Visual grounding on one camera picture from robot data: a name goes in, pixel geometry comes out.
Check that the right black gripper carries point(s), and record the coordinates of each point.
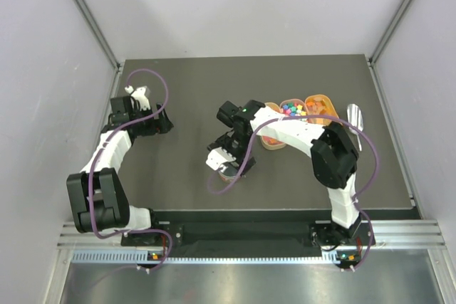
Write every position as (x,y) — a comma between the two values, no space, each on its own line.
(224,142)

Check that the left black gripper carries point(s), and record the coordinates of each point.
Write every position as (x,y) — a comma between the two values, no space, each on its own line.
(157,123)

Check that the clear round plastic jar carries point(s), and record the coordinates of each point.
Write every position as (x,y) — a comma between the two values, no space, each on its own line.
(228,175)

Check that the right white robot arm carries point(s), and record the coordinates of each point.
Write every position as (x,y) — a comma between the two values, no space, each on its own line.
(333,157)

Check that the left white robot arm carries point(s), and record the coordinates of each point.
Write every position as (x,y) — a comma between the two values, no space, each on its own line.
(96,194)

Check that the orange tray translucent star candies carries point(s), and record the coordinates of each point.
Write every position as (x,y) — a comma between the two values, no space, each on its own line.
(270,143)

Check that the yellow tray mixed candies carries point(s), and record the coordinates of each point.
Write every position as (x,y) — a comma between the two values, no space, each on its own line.
(319,105)

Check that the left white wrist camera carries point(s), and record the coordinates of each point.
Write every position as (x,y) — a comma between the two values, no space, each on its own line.
(140,95)

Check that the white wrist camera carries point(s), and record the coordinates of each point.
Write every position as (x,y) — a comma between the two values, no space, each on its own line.
(140,95)
(218,159)

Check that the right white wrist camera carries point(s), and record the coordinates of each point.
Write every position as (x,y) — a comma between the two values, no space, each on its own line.
(218,159)

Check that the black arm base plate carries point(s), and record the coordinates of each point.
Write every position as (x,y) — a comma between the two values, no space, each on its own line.
(261,224)

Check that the aluminium frame rail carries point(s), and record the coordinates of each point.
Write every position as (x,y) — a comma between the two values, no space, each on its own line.
(389,234)

